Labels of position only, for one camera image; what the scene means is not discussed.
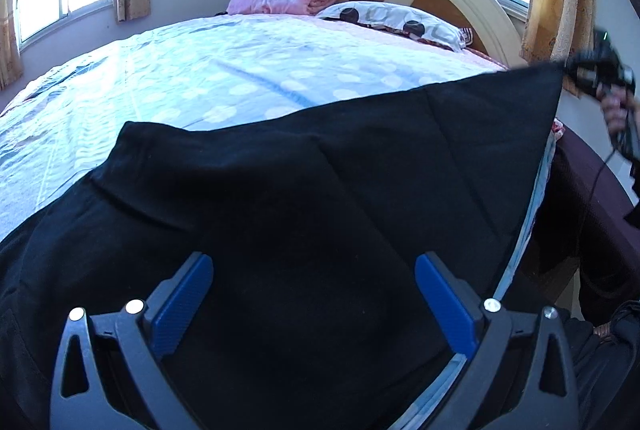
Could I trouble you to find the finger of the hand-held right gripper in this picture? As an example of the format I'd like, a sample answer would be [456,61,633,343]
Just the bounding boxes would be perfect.
[564,51,603,98]

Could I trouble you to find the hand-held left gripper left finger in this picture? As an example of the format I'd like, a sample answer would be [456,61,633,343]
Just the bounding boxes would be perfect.
[50,251,216,430]

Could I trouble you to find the black pants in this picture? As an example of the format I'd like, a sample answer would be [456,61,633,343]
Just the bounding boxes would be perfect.
[0,62,566,430]

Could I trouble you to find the white patterned pillow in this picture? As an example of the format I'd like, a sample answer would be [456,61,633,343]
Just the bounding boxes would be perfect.
[315,1,473,53]

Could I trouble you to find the bed with polka dot sheet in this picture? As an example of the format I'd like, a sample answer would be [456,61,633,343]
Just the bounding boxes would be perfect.
[0,12,566,430]

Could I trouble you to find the person's dark clothing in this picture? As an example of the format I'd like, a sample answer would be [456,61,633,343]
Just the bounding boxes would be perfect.
[515,130,640,430]

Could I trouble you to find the person's right hand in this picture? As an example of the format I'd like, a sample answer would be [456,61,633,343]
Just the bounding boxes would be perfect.
[600,87,640,151]

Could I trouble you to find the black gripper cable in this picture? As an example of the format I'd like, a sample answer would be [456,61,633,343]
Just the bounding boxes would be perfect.
[585,142,623,231]

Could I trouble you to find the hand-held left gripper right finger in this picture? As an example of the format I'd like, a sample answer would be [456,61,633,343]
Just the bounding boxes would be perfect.
[400,251,588,430]

